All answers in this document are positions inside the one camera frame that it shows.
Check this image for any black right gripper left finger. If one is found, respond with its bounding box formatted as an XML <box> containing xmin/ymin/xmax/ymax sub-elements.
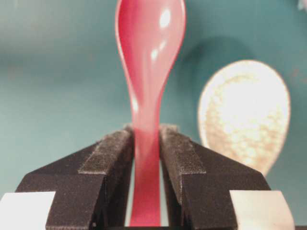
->
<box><xmin>0</xmin><ymin>127</ymin><xmax>134</xmax><ymax>230</ymax></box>

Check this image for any speckled beige spoon rest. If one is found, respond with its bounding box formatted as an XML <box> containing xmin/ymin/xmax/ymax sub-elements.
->
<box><xmin>198</xmin><ymin>60</ymin><xmax>291</xmax><ymax>175</ymax></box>

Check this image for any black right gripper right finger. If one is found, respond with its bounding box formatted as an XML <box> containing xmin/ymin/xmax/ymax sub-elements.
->
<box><xmin>159</xmin><ymin>125</ymin><xmax>295</xmax><ymax>230</ymax></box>

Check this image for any red plastic spoon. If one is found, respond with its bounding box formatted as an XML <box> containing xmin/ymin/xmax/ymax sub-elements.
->
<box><xmin>115</xmin><ymin>0</ymin><xmax>186</xmax><ymax>227</ymax></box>

